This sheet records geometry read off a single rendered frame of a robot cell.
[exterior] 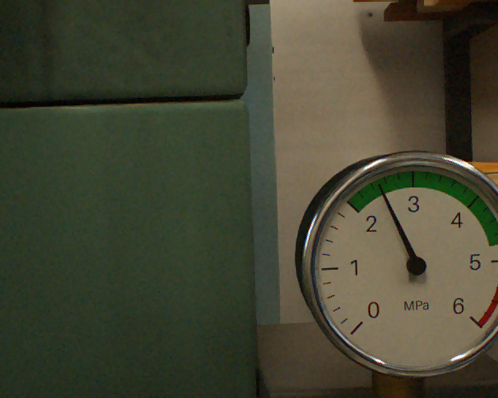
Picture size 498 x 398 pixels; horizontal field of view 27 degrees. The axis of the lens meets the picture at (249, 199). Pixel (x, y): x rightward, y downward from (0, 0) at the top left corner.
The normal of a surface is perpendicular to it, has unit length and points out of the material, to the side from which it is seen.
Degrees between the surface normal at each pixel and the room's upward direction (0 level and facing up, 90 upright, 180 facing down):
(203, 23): 90
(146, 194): 90
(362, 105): 90
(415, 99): 90
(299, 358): 0
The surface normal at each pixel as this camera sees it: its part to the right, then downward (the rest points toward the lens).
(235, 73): 0.44, 0.04
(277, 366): -0.04, -1.00
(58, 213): 0.06, 0.05
